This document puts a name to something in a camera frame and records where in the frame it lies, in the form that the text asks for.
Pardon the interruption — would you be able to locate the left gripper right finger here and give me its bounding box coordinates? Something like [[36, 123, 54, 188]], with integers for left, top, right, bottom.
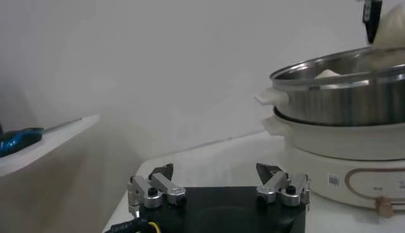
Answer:
[[255, 163, 311, 211]]

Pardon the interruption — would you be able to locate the white steamed baozi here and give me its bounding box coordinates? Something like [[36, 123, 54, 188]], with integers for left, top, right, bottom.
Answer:
[[373, 4, 405, 50], [315, 68, 342, 80]]

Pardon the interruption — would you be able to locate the white electric cooker pot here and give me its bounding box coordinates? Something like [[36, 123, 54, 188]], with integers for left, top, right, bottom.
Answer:
[[261, 107, 405, 219]]

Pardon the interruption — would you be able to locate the small white side table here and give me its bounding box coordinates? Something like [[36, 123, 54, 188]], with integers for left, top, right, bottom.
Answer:
[[0, 113, 101, 178]]

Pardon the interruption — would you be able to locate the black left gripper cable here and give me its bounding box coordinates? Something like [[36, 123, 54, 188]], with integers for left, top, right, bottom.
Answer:
[[104, 218, 159, 233]]

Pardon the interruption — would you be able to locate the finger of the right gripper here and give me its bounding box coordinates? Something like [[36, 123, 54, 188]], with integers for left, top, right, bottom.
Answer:
[[362, 0, 383, 45]]

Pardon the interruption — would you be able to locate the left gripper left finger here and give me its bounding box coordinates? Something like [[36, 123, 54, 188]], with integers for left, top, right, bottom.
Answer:
[[127, 163, 187, 219]]

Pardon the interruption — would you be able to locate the blue computer mouse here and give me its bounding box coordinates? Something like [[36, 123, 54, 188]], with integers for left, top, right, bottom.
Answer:
[[0, 127, 44, 158]]

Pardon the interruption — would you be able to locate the perforated steel steamer basket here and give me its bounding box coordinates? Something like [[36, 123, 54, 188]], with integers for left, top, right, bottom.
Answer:
[[254, 46, 405, 127]]

